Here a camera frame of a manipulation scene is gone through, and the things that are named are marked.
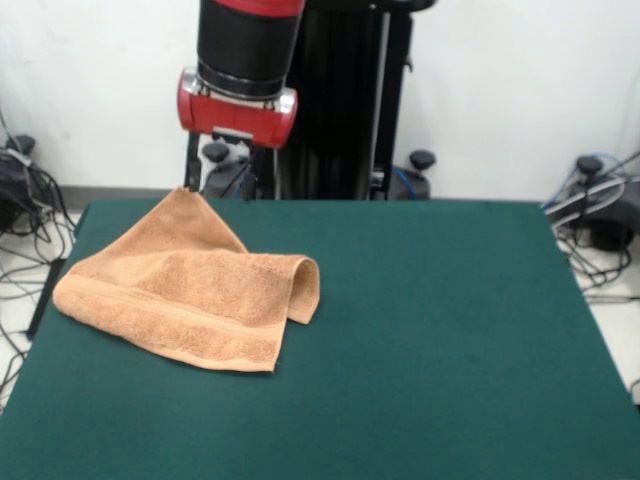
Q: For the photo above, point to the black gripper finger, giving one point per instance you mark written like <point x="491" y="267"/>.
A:
<point x="252" y="172"/>
<point x="194" y="165"/>

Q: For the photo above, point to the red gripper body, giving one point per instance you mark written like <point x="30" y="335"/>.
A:
<point x="235" y="117"/>

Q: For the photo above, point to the tan terry towel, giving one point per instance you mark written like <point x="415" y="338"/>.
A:
<point x="175" y="280"/>

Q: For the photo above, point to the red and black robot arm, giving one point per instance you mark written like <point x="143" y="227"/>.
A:
<point x="245" y="45"/>

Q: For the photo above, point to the dark grey stand base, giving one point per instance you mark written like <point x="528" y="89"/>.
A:
<point x="607" y="220"/>
<point x="12" y="195"/>

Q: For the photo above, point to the dark green table cloth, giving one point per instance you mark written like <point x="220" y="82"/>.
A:
<point x="450" y="325"/>

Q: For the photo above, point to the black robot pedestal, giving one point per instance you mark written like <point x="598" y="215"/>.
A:
<point x="340" y="100"/>

